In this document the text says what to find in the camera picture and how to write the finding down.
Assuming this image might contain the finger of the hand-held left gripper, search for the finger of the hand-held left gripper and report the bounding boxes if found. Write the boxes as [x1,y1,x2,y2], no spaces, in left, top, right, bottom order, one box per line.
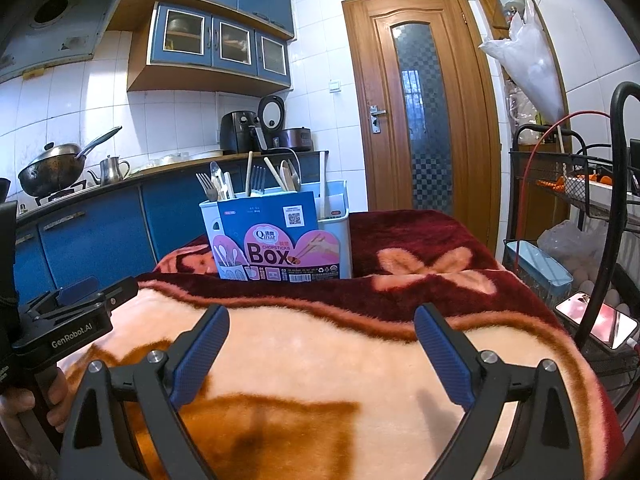
[22,275,102,317]
[97,276,140,311]

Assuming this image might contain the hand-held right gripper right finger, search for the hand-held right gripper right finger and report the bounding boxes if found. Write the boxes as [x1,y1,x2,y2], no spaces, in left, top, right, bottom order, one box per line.
[414,304,585,480]

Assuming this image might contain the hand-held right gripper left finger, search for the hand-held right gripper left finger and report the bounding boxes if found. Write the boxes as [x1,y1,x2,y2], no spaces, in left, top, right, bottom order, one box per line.
[59,304,230,480]

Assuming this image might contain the beige plastic spoon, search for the beige plastic spoon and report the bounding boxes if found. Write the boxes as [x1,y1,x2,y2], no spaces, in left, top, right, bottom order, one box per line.
[280,160,302,192]

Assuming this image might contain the person's left hand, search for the person's left hand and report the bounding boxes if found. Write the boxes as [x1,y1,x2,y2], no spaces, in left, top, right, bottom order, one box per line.
[0,367,69,461]

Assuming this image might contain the blue base cabinet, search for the blue base cabinet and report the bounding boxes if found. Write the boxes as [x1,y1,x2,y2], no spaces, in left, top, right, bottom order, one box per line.
[0,150,328,311]

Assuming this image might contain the gas stove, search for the gas stove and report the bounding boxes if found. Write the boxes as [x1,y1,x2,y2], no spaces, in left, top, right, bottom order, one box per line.
[35,182,89,206]

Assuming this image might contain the steel kettle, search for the steel kettle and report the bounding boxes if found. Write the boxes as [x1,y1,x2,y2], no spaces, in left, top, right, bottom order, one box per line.
[89,156,132,185]

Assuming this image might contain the black wok with lid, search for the black wok with lid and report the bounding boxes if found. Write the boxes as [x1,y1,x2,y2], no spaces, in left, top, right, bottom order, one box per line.
[17,126,123,198]

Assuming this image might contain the light blue plastic box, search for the light blue plastic box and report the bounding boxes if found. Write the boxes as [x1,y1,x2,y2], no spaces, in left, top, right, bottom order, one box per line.
[505,240,575,307]

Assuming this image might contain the white dishes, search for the white dishes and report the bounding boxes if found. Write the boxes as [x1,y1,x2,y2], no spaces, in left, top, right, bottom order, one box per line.
[135,150,224,171]

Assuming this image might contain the smartphone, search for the smartphone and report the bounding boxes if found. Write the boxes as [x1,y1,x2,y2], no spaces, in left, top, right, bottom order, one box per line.
[555,291,640,352]

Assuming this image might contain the clear bag of eggs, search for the clear bag of eggs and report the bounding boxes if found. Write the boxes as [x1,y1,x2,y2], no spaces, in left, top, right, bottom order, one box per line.
[537,220,626,311]

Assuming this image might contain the black air fryer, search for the black air fryer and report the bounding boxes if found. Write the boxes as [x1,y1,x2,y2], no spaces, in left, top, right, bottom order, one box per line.
[220,111,257,156]

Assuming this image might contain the white plastic tray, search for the white plastic tray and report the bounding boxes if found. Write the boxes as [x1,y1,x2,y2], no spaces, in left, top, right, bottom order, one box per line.
[537,172,640,202]

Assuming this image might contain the black rice cooker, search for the black rice cooker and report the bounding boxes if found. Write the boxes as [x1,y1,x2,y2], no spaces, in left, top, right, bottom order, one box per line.
[255,95,316,153]

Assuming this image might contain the grey range hood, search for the grey range hood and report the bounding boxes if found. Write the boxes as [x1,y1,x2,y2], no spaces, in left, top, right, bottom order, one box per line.
[0,0,127,86]

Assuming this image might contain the white plastic bag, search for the white plastic bag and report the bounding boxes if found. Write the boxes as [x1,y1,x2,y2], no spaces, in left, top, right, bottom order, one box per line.
[479,0,566,121]

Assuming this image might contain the wooden door glass panel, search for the wooden door glass panel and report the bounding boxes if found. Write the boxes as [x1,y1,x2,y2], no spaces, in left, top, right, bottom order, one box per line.
[341,0,502,256]

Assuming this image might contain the white power cord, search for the white power cord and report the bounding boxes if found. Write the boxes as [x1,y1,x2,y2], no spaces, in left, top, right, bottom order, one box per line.
[267,146,302,191]

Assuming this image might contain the red cable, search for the red cable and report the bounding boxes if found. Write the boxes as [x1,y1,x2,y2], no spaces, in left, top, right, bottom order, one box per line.
[515,112,617,246]

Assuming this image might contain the black wire rack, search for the black wire rack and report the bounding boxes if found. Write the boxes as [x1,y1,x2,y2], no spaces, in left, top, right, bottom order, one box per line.
[502,82,640,411]

